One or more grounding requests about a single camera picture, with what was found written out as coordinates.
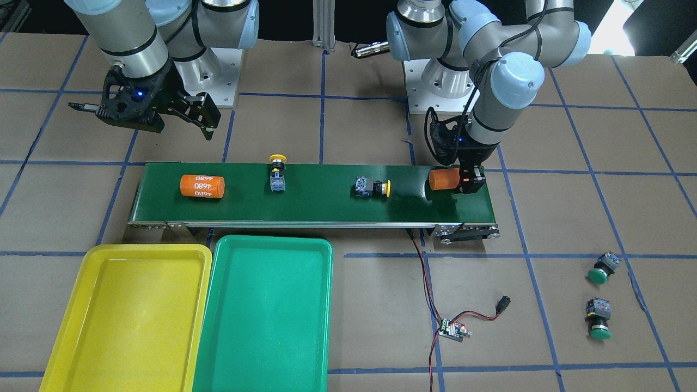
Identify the small motor controller board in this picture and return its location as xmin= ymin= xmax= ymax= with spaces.
xmin=438 ymin=318 xmax=472 ymax=342

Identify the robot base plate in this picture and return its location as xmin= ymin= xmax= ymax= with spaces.
xmin=402 ymin=59 xmax=474 ymax=115
xmin=174 ymin=47 xmax=244 ymax=109

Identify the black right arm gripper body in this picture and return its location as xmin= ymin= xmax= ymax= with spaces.
xmin=95 ymin=65 xmax=178 ymax=133

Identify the green conveyor belt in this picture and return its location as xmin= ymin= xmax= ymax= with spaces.
xmin=129 ymin=163 xmax=500 ymax=244

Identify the yellow push button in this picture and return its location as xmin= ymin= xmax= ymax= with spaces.
xmin=354 ymin=176 xmax=392 ymax=198
xmin=269 ymin=154 xmax=287 ymax=192

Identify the plain orange cylinder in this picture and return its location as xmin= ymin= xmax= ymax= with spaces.
xmin=428 ymin=167 xmax=460 ymax=191

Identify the aluminium frame post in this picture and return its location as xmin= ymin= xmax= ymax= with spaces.
xmin=312 ymin=0 xmax=335 ymax=51

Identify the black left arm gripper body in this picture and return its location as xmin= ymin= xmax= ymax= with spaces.
xmin=425 ymin=107 xmax=496 ymax=194

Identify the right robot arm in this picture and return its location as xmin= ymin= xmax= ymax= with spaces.
xmin=67 ymin=1 xmax=260 ymax=140

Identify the green push button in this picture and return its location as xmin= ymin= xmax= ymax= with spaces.
xmin=586 ymin=297 xmax=613 ymax=340
xmin=586 ymin=252 xmax=621 ymax=285

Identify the orange cylinder with 4680 print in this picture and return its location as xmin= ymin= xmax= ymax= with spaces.
xmin=179 ymin=174 xmax=225 ymax=199

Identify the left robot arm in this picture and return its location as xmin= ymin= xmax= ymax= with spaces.
xmin=386 ymin=1 xmax=591 ymax=194

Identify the green plastic tray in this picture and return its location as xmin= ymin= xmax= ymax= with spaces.
xmin=193 ymin=234 xmax=333 ymax=391

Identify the yellow plastic tray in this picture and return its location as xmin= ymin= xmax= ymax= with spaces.
xmin=40 ymin=244 xmax=212 ymax=391

